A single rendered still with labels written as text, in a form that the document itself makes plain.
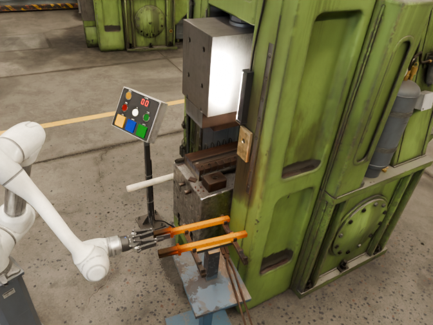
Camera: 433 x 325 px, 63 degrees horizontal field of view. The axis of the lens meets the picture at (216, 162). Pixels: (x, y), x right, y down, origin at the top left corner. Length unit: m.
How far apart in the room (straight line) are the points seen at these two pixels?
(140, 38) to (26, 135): 5.31
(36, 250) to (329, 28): 2.54
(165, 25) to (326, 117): 5.34
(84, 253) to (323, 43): 1.32
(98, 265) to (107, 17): 5.64
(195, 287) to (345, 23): 1.42
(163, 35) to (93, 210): 4.36
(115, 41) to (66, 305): 5.04
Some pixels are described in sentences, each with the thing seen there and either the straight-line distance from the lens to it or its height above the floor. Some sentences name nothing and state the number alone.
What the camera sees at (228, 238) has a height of 0.92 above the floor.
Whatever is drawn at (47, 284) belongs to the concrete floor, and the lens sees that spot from 2.88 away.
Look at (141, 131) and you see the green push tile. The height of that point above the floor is 1.01.
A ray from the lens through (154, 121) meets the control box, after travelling 2.31.
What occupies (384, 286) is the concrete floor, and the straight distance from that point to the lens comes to 3.10.
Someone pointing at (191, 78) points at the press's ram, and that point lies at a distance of 1.89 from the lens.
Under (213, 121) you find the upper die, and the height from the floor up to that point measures 1.30.
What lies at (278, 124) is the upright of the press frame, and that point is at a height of 1.48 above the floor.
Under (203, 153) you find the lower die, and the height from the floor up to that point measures 0.99.
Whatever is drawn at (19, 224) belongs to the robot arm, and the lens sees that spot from 2.11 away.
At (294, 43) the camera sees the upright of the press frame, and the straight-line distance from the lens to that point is 1.46.
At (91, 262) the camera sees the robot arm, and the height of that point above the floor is 1.05.
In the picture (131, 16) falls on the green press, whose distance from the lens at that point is 6.69.
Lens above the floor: 2.22
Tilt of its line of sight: 36 degrees down
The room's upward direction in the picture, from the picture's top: 5 degrees clockwise
